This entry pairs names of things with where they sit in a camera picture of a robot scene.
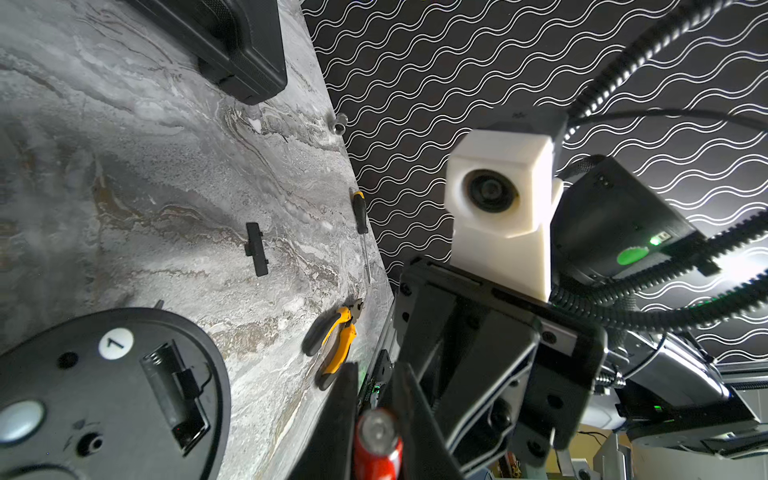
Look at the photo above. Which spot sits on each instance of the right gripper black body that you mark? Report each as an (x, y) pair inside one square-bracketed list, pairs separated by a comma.
[(502, 372)]

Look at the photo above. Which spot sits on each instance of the yellow-handled pliers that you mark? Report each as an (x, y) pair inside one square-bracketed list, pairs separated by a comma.
[(335, 332)]

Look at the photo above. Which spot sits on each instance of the black battery cover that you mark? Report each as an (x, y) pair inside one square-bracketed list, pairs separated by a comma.
[(254, 249)]

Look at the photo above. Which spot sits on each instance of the red AA battery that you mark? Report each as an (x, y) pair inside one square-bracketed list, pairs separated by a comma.
[(377, 450)]

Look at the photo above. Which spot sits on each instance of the black plastic tool case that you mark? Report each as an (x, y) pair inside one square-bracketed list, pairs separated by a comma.
[(238, 44)]

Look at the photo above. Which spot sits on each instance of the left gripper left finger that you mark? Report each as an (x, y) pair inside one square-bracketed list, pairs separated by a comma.
[(328, 453)]

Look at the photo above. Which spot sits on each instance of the small metal socket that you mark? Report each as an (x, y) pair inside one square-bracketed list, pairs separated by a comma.
[(339, 124)]

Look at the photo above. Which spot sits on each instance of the white twin-bell alarm clock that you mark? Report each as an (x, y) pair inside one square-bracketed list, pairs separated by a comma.
[(129, 393)]

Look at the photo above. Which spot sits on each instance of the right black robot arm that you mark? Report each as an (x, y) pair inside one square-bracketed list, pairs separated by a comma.
[(612, 237)]

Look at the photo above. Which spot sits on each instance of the black yellow screwdriver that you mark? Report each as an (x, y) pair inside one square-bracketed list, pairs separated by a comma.
[(360, 214)]

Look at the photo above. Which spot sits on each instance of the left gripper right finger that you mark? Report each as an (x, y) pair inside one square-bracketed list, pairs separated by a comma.
[(425, 455)]

